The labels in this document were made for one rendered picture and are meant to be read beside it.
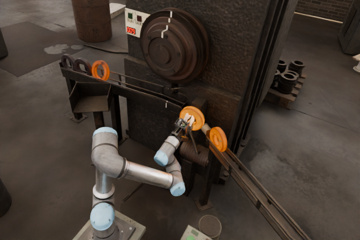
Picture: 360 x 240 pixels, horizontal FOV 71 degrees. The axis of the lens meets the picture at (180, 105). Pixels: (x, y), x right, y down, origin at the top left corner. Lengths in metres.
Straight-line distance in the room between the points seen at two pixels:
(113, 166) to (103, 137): 0.15
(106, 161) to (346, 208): 2.01
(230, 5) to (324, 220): 1.75
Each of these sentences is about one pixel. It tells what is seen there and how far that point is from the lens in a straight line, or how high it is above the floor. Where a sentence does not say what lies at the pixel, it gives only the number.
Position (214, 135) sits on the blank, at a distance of 1.59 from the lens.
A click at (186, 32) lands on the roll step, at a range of 1.48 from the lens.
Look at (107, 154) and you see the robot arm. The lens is 1.14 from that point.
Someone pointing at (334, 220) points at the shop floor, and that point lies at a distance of 2.44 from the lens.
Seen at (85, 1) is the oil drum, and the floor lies 0.66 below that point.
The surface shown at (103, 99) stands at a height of 0.60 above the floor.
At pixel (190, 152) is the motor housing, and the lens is 1.74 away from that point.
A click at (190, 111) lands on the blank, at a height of 0.88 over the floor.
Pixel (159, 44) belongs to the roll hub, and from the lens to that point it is 1.53.
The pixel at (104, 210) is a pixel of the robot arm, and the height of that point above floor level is 0.55.
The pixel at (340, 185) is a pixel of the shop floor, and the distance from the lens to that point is 2.72.
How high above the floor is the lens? 1.78
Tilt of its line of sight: 37 degrees down
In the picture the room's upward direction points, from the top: 5 degrees clockwise
